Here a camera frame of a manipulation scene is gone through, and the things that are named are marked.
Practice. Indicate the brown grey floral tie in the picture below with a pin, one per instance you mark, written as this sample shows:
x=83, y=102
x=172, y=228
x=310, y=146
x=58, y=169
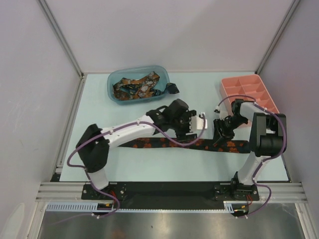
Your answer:
x=151, y=80

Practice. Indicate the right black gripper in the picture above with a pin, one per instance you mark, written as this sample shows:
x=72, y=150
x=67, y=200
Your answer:
x=222, y=134

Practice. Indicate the dark navy patterned tie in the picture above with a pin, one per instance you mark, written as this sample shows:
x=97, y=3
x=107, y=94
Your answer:
x=169, y=88

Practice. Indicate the black tie orange flowers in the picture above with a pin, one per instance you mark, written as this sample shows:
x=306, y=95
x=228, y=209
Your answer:
x=231, y=146

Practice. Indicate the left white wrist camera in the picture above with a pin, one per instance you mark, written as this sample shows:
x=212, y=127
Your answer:
x=198, y=122

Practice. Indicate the aluminium frame rail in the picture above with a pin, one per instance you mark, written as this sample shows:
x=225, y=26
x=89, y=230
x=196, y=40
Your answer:
x=282, y=192

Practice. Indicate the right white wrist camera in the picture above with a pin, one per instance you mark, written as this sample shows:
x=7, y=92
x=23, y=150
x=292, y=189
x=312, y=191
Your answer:
x=222, y=113

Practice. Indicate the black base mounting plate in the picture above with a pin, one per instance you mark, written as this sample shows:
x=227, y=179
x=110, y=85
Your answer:
x=173, y=195

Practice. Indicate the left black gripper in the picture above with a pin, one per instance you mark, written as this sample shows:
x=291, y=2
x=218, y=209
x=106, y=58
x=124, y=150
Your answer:
x=181, y=135

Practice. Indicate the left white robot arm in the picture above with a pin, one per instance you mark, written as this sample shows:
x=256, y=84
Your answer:
x=95, y=143

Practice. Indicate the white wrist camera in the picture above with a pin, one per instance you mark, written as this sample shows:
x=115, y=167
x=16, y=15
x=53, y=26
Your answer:
x=222, y=113
x=198, y=122

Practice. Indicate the white slotted cable duct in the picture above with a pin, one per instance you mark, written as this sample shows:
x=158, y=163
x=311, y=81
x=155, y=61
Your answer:
x=87, y=207

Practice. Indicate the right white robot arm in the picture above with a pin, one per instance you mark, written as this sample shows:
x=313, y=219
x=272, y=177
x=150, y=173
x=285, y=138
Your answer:
x=267, y=141

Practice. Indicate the pink divided organizer tray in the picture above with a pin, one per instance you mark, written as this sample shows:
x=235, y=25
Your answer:
x=249, y=85

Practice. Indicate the blue plastic tub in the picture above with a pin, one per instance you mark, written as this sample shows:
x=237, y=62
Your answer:
x=137, y=73

